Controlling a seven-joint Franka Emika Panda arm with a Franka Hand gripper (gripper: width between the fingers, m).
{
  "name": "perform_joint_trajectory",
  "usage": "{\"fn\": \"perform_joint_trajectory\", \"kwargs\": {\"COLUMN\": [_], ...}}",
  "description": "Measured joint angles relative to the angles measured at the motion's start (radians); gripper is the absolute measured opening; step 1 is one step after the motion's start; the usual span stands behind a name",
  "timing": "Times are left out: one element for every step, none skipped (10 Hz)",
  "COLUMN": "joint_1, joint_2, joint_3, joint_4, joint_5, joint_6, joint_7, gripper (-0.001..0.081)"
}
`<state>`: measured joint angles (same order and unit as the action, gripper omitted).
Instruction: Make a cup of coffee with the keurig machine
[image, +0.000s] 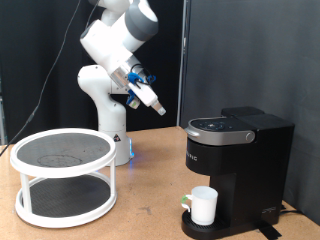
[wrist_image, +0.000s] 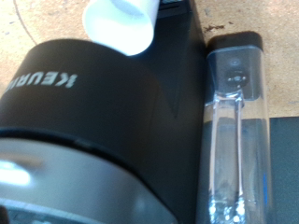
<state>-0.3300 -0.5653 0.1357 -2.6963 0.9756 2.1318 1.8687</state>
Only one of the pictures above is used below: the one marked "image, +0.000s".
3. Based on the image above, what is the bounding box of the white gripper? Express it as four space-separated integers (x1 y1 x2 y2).
132 80 167 117

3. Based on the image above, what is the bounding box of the white mug green taped handle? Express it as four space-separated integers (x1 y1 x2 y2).
180 185 219 226

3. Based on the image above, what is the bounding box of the black Keurig coffee machine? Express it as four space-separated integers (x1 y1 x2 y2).
180 105 296 240

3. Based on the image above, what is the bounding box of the black curtain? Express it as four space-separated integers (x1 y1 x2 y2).
0 0 184 146

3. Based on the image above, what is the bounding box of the grey backdrop cloth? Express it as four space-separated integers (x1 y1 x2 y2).
181 0 320 226

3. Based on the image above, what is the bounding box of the white two-tier turntable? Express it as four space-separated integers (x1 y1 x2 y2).
9 128 118 229

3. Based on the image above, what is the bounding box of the blue cable clip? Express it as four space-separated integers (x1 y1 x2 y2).
127 71 157 89

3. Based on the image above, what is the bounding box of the grey vertical frame post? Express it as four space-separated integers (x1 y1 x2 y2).
176 0 191 128

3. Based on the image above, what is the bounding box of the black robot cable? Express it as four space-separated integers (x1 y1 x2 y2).
0 0 101 156

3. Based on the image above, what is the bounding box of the black power cord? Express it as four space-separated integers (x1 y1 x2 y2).
279 203 303 216

